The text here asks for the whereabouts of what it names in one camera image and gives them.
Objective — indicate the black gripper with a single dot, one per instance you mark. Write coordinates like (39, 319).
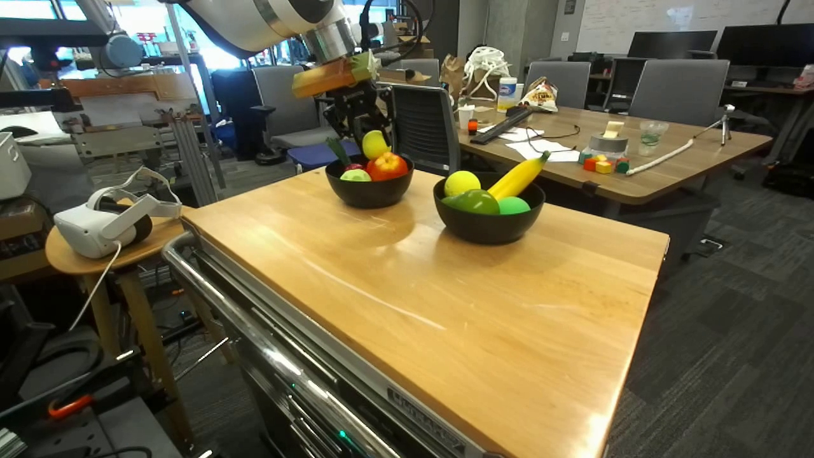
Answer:
(353, 103)

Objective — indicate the orange bell pepper toy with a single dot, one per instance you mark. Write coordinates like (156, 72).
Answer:
(388, 165)

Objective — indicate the pale green round fruit toy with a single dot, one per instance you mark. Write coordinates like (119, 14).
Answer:
(354, 176)

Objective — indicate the small yellow lemon toy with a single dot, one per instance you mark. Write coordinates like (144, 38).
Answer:
(462, 183)

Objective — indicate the yellow banana toy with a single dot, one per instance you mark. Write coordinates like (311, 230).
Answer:
(518, 176)

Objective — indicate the bright green ball toy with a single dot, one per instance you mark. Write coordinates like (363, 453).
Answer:
(514, 207)

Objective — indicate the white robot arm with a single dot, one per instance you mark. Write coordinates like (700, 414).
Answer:
(262, 21)

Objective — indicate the black bowl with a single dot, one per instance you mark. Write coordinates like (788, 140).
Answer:
(371, 193)
(488, 230)

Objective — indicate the grey office chair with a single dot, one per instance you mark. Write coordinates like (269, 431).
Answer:
(560, 80)
(678, 89)
(282, 109)

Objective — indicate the black bar tool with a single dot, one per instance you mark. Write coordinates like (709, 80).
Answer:
(499, 124)

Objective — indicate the white net object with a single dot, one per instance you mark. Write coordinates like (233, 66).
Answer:
(488, 66)

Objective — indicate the clear plastic bottle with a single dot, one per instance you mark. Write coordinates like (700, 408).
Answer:
(508, 93)

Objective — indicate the white paper sheets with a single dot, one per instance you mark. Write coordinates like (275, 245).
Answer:
(544, 150)

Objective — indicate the beige crumpled object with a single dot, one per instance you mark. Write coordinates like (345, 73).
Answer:
(540, 94)

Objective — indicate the coloured toy blocks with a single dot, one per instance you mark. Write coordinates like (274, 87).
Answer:
(602, 162)

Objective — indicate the round wooden stool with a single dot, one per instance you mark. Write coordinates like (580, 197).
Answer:
(154, 236)

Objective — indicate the clear plastic container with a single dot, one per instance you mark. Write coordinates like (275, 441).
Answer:
(612, 140)

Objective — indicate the wooden top tool cart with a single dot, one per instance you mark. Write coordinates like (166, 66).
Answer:
(282, 381)

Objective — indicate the white VR headset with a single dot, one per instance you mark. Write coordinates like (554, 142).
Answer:
(103, 224)

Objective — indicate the clear plastic cup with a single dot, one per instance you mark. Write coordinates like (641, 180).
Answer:
(653, 131)

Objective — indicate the wooden office table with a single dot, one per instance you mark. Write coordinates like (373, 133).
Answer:
(663, 174)

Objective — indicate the white stick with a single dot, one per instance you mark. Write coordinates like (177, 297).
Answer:
(671, 155)

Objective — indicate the black monitor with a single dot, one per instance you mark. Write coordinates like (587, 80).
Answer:
(671, 44)
(765, 51)

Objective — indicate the white box device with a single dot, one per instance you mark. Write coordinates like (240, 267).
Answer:
(13, 165)

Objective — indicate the small silver tripod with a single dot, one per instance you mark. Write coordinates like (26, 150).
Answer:
(729, 122)

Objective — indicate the pale wrist camera block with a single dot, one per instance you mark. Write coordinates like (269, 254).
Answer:
(326, 77)

